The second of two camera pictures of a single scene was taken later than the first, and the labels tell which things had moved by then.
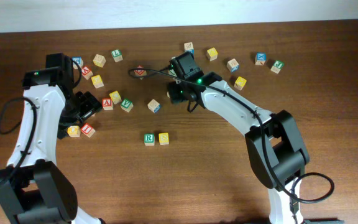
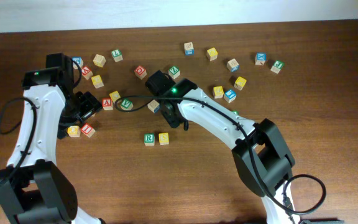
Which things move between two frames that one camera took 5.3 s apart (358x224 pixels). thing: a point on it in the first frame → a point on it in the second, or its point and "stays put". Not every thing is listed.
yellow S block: x=163 y=139 stays put
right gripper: x=176 y=96 → x=173 y=121
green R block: x=149 y=139 stays put
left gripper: x=91 y=104 stays put
